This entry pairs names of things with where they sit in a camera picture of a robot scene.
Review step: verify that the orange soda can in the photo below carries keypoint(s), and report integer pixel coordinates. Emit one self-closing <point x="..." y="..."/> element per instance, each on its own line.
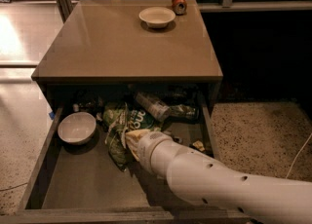
<point x="179" y="6"/>

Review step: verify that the clear plastic water bottle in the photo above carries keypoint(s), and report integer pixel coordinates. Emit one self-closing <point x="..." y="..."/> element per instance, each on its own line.
<point x="153" y="105"/>

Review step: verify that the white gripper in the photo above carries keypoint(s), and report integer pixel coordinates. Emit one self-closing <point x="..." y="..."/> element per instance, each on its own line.
<point x="149" y="146"/>

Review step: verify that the green teal chip bag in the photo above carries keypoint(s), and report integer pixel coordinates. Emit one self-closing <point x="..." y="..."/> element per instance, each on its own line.
<point x="142" y="120"/>

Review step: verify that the dark glass bottle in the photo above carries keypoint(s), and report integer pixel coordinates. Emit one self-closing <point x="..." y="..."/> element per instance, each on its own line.
<point x="184" y="112"/>

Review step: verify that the dark bottle back left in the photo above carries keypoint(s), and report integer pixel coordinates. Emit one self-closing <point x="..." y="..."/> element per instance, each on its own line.
<point x="88" y="101"/>

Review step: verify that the blue yellow sponge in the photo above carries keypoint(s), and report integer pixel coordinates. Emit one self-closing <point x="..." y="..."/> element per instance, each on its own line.
<point x="198" y="145"/>

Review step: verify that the white bowl on counter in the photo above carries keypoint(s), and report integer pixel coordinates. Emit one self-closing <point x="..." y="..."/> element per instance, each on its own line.
<point x="157" y="17"/>

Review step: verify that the white bowl in drawer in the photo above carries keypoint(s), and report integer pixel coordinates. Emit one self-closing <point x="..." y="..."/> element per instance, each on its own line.
<point x="77" y="128"/>

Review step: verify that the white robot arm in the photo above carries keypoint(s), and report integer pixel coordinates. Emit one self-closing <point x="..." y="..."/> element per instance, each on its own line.
<point x="202" y="180"/>

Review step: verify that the green jalapeno chip bag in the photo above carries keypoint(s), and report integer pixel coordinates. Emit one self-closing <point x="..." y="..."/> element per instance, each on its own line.
<point x="115" y="118"/>

